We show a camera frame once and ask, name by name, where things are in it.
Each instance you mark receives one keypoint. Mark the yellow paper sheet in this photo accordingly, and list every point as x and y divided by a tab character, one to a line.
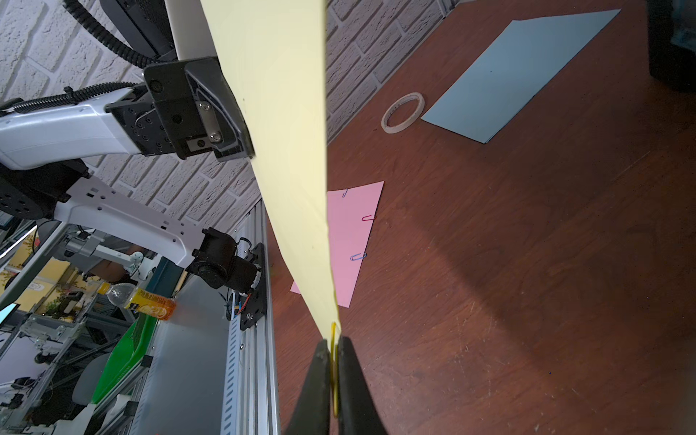
273	56

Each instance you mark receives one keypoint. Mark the black plastic toolbox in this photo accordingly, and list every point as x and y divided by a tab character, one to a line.
671	43

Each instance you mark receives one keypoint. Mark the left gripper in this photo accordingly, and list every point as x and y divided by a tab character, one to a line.
185	108

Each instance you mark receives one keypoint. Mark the orange drink bottle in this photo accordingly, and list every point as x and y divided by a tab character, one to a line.
129	296

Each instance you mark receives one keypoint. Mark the light blue paper sheet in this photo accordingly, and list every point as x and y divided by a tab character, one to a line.
520	62

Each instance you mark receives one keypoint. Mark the aluminium front rail frame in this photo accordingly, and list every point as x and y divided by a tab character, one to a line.
208	376

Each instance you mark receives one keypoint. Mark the pink paper sheet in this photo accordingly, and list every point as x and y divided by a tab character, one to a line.
348	235

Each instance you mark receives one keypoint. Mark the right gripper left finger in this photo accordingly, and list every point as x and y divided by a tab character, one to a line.
312	412

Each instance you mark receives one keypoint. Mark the clear tape roll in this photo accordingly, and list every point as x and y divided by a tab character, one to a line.
403	113

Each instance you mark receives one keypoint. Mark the yellow paperclip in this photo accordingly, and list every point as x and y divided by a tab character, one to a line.
333	348

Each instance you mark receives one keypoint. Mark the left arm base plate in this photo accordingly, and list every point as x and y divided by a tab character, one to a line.
255	306

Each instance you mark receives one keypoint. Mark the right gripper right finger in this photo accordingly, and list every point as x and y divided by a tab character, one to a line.
357	413

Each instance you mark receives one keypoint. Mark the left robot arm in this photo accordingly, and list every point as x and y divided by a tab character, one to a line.
44	144

